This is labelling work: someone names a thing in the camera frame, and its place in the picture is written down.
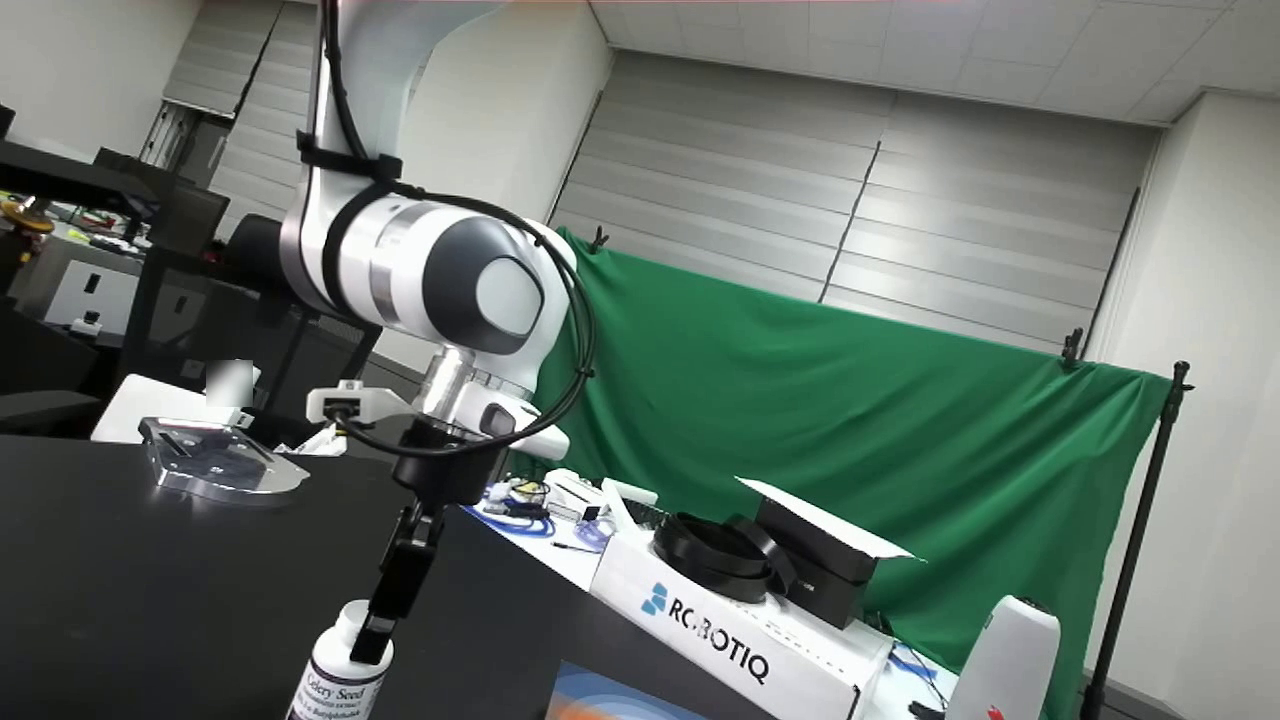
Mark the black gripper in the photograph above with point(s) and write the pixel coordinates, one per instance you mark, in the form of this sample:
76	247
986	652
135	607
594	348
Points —
443	462

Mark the white bottle with label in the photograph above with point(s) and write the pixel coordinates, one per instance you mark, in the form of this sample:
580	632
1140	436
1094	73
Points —
333	683

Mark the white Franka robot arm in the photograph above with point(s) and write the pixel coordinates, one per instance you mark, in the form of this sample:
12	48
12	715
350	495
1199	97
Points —
388	262

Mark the white small parts pile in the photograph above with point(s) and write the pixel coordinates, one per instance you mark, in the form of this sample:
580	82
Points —
594	504

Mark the clear plastic container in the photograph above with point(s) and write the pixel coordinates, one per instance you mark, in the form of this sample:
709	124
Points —
212	456

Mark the white angular machine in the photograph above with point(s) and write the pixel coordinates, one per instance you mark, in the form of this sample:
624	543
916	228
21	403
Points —
163	405

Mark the white Robotiq cardboard box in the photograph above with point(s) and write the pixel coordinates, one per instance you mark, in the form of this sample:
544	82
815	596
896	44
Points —
747	640

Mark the black backdrop clamp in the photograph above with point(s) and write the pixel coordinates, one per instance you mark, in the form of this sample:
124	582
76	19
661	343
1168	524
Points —
1069	348
596	237

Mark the white storage cabinet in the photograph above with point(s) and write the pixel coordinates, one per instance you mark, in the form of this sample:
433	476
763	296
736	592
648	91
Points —
90	296

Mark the black box with white lid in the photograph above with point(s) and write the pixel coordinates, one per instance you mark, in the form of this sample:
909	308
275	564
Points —
825	554

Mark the black monitor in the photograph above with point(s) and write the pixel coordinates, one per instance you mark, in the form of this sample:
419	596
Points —
165	200

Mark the green backdrop cloth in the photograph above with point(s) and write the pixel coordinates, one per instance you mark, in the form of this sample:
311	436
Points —
852	424

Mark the white rounded plastic device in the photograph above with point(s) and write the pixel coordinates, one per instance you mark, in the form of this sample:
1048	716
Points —
1007	667

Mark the black backdrop stand pole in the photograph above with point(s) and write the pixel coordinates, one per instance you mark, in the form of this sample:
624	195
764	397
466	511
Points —
1132	533

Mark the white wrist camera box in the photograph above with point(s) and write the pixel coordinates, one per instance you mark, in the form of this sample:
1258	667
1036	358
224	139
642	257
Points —
345	403

